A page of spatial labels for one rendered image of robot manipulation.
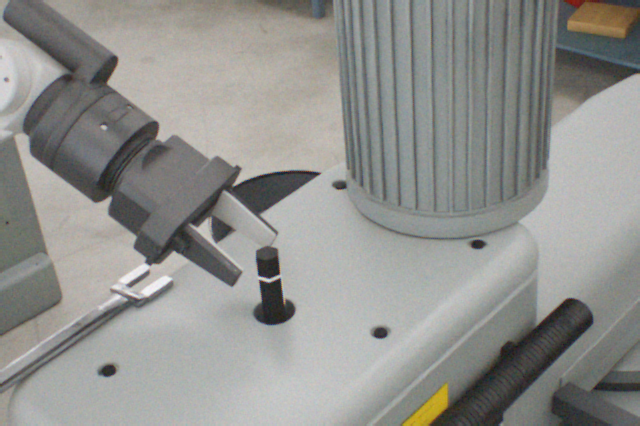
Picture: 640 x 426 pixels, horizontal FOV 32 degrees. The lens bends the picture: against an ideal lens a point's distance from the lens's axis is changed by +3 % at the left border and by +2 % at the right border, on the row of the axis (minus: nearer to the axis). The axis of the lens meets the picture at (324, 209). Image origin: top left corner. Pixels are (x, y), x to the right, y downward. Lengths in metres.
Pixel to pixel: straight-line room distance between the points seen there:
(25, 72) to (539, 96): 0.44
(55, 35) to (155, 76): 4.63
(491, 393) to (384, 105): 0.27
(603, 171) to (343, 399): 0.60
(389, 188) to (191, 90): 4.42
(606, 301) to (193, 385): 0.54
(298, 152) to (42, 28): 3.86
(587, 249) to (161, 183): 0.52
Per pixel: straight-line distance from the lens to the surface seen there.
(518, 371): 1.01
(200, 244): 0.90
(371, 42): 0.94
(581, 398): 1.24
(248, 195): 3.49
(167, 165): 0.93
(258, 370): 0.90
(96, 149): 0.91
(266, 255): 0.91
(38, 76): 0.94
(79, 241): 4.46
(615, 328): 1.31
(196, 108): 5.24
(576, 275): 1.21
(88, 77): 0.94
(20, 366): 0.95
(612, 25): 5.13
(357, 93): 0.99
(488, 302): 0.98
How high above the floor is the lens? 2.50
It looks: 35 degrees down
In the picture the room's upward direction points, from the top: 5 degrees counter-clockwise
